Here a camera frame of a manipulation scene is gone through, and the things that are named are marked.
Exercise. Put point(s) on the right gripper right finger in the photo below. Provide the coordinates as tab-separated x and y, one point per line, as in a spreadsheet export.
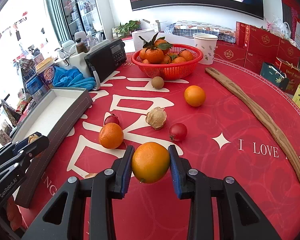
238	215

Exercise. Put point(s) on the large yellow orange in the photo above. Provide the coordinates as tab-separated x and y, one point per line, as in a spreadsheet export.
150	162

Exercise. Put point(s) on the silver rabbit figurine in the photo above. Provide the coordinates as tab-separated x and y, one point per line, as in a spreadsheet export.
64	55

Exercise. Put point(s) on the glass display cabinet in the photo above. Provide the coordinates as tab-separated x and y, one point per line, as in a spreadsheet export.
83	15

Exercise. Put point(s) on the red cherry tomato hidden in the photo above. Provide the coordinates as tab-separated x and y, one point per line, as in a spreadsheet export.
112	119

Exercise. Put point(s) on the red plastic fruit basket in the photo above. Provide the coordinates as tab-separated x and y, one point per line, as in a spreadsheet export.
172	71

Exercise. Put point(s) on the blue rubber gloves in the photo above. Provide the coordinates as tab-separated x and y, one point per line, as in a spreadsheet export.
72	78

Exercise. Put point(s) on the mandarins with leaves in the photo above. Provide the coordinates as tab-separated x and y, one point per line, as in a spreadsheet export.
157	51

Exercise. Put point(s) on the red gift boxes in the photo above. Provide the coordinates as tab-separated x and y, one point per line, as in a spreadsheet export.
253	46

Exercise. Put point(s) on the white paper towel roll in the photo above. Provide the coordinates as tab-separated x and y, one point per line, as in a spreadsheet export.
140	36

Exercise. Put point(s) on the red gift bag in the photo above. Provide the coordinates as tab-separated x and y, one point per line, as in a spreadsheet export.
292	73

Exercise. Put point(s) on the white organizer container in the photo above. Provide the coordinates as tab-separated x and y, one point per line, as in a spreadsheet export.
77	59

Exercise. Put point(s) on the brown longan by basket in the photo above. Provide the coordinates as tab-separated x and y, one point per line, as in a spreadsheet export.
157	82

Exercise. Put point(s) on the orange mandarin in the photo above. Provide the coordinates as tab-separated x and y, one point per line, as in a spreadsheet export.
111	136
195	96

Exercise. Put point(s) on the blue drink can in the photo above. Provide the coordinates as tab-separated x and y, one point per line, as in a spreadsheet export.
36	87

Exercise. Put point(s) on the red round table mat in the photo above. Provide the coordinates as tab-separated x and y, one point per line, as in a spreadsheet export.
224	138

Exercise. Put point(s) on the black radio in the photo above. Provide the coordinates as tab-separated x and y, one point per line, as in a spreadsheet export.
106	59

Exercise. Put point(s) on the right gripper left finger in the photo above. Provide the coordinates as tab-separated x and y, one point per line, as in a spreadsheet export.
63	215

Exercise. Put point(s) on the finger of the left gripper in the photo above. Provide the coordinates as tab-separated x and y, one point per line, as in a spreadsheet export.
11	150
22	152

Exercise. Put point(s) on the grey white tray box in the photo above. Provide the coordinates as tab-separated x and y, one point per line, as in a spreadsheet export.
53	116

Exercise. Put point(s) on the dark green gift bag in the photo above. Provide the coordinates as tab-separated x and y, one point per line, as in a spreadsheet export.
274	75

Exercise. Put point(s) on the red cherry tomato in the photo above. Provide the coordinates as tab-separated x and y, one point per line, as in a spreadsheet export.
178	132

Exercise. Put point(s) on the long wooden stick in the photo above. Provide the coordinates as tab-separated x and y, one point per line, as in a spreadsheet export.
263	117

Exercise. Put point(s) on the white paper cup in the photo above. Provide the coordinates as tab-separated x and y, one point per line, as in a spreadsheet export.
207	45

